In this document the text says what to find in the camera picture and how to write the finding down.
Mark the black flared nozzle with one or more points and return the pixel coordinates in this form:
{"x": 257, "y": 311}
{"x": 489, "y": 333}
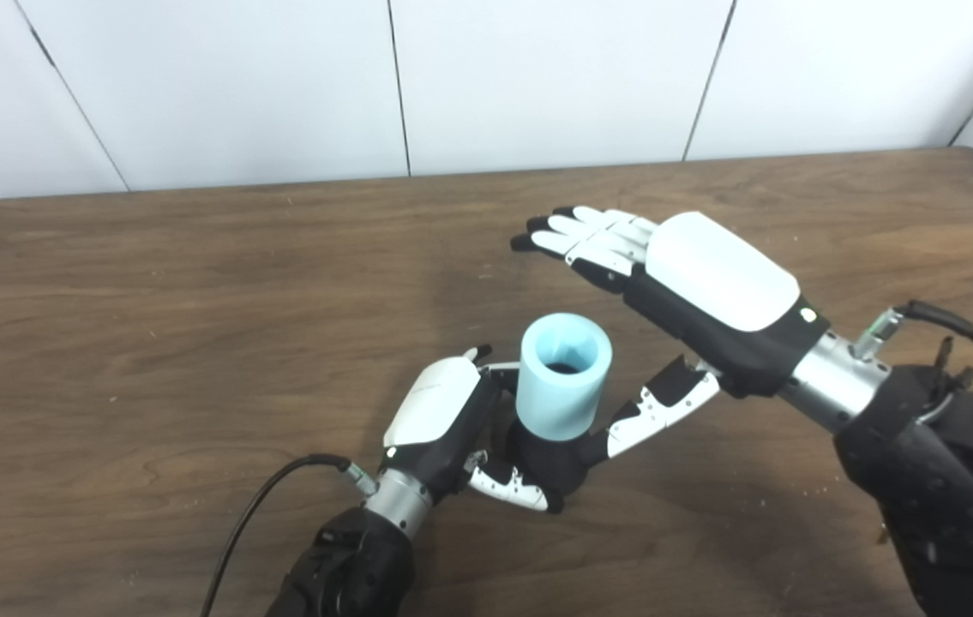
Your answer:
{"x": 555, "y": 463}

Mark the left white-black robot hand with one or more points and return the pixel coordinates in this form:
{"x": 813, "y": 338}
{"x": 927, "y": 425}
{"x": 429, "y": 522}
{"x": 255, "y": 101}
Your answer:
{"x": 435, "y": 411}

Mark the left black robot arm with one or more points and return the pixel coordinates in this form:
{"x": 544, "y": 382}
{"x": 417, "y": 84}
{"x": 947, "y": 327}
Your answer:
{"x": 349, "y": 566}

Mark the right white-black robot hand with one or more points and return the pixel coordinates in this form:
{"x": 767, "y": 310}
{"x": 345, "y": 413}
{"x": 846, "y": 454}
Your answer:
{"x": 717, "y": 274}

